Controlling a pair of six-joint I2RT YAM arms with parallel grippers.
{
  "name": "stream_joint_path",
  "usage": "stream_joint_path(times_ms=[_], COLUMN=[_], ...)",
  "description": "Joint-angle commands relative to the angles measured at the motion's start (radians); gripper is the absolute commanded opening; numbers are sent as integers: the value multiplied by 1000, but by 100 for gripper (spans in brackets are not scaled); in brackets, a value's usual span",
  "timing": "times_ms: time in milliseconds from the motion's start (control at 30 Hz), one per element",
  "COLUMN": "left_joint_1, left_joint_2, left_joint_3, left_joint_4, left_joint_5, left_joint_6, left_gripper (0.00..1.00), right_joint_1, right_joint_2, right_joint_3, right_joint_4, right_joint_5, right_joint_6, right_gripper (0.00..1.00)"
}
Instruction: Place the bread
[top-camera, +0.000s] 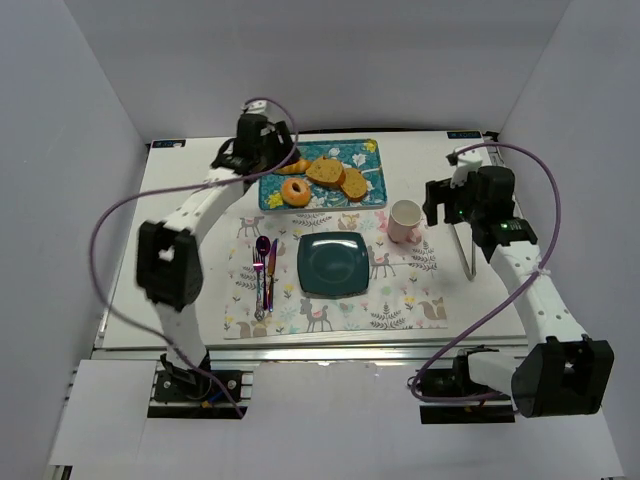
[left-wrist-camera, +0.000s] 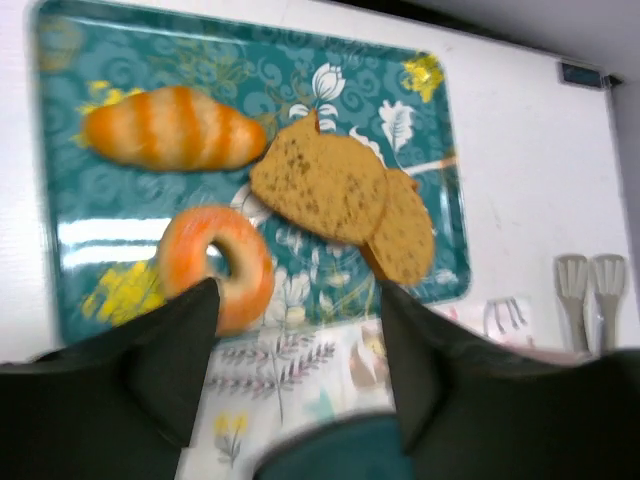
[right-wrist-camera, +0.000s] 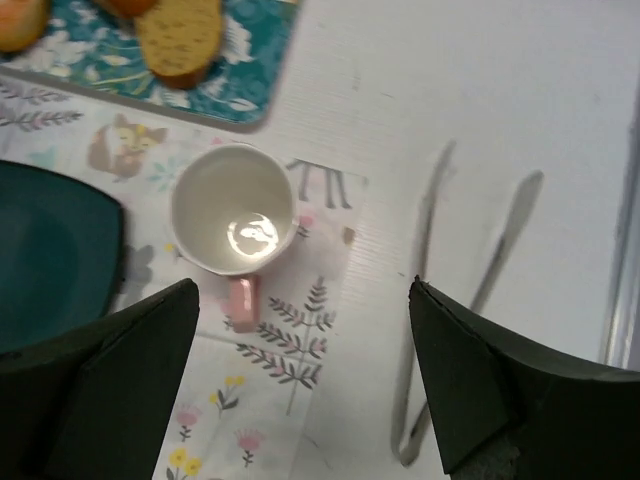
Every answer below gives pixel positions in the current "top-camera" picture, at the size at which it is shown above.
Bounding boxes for purple iridescent fork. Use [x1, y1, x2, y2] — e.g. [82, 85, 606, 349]
[253, 247, 264, 322]

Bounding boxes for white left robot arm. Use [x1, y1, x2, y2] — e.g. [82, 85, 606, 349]
[136, 113, 299, 372]

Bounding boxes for left brown bread slice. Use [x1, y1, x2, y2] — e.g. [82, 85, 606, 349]
[305, 157, 345, 188]

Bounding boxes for brown bread slice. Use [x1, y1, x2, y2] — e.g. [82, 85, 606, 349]
[340, 168, 368, 202]
[305, 157, 345, 188]

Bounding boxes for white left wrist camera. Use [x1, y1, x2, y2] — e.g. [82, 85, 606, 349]
[242, 100, 269, 115]

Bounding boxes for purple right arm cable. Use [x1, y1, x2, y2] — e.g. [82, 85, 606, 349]
[407, 142, 561, 417]

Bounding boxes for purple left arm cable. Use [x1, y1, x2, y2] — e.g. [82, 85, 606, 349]
[89, 96, 301, 419]

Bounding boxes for dark teal square plate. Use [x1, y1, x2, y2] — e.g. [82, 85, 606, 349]
[297, 231, 370, 298]

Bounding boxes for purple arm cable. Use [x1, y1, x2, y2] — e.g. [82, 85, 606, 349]
[407, 142, 561, 417]
[89, 96, 301, 419]

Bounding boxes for teal floral serving tray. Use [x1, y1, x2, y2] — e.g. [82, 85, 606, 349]
[258, 139, 388, 213]

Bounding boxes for aluminium table frame rail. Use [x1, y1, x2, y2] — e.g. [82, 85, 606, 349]
[91, 337, 527, 363]

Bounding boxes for pink mug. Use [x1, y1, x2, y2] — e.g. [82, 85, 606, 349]
[387, 200, 422, 245]

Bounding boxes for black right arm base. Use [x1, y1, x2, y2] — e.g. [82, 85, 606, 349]
[417, 345, 516, 425]

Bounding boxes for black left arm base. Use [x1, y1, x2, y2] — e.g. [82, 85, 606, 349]
[147, 354, 253, 420]

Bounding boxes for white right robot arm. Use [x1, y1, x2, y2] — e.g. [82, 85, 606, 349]
[423, 166, 614, 418]

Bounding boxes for right brown bread slice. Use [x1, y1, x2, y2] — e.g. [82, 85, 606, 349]
[340, 168, 368, 202]

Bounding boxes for animal print placemat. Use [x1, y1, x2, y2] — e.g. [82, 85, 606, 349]
[222, 209, 447, 340]

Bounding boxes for golden croissant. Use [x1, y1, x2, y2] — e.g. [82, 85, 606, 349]
[275, 158, 312, 175]

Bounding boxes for purple iridescent knife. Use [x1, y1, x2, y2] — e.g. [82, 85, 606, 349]
[264, 239, 278, 312]

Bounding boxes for glazed donut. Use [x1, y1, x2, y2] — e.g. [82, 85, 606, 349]
[281, 178, 312, 208]

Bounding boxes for metal tongs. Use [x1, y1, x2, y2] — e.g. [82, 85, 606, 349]
[449, 223, 477, 282]

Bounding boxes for purple iridescent spoon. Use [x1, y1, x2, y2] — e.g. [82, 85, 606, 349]
[255, 235, 271, 263]

